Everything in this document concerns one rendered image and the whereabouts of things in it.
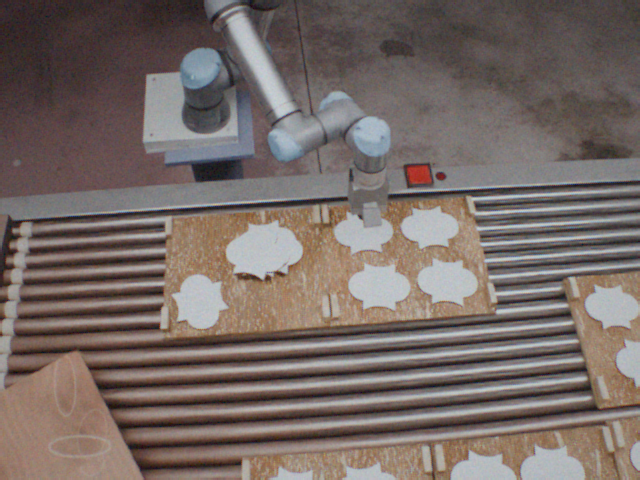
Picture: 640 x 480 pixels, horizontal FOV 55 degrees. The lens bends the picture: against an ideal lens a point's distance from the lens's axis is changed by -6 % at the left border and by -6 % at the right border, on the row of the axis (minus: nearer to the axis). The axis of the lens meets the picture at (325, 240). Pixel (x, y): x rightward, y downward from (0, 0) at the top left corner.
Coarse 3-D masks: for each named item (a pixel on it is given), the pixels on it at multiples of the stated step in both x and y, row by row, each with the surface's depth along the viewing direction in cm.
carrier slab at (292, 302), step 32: (192, 224) 171; (224, 224) 171; (256, 224) 171; (288, 224) 171; (192, 256) 165; (224, 256) 165; (320, 256) 165; (224, 288) 160; (256, 288) 160; (288, 288) 160; (320, 288) 160; (224, 320) 156; (256, 320) 156; (288, 320) 156; (320, 320) 156
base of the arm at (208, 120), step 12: (192, 108) 184; (204, 108) 183; (216, 108) 186; (228, 108) 192; (192, 120) 189; (204, 120) 187; (216, 120) 188; (228, 120) 193; (204, 132) 190; (216, 132) 191
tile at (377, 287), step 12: (360, 276) 161; (372, 276) 161; (384, 276) 161; (396, 276) 161; (348, 288) 160; (360, 288) 159; (372, 288) 159; (384, 288) 159; (396, 288) 159; (408, 288) 159; (360, 300) 158; (372, 300) 158; (384, 300) 158; (396, 300) 158
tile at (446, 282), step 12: (432, 264) 163; (444, 264) 163; (456, 264) 163; (420, 276) 161; (432, 276) 161; (444, 276) 161; (456, 276) 161; (468, 276) 161; (420, 288) 160; (432, 288) 159; (444, 288) 159; (456, 288) 159; (468, 288) 159; (432, 300) 157; (444, 300) 158; (456, 300) 157
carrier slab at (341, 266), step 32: (352, 256) 165; (384, 256) 165; (416, 256) 165; (448, 256) 165; (480, 256) 165; (416, 288) 160; (480, 288) 160; (352, 320) 156; (384, 320) 156; (416, 320) 157
